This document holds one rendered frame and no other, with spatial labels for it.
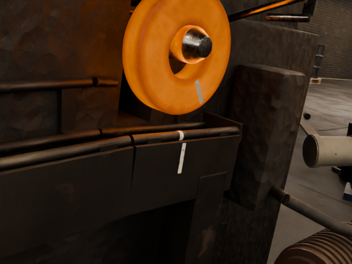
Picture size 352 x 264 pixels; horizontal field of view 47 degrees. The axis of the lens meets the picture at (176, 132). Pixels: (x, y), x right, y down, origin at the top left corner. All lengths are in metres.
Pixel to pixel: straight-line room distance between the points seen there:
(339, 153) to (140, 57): 0.43
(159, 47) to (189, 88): 0.07
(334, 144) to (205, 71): 0.32
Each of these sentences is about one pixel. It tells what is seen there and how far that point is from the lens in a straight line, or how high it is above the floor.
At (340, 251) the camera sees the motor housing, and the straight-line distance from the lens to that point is 0.73.
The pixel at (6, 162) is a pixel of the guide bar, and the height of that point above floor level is 0.70.
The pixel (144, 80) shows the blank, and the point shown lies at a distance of 0.45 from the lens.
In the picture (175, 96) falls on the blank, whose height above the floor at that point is 0.76.
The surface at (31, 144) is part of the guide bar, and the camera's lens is 0.46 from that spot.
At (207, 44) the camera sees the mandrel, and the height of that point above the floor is 0.83.
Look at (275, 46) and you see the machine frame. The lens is 0.79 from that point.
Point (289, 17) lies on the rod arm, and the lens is 0.51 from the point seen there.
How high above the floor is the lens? 0.84
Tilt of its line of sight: 14 degrees down
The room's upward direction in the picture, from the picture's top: 9 degrees clockwise
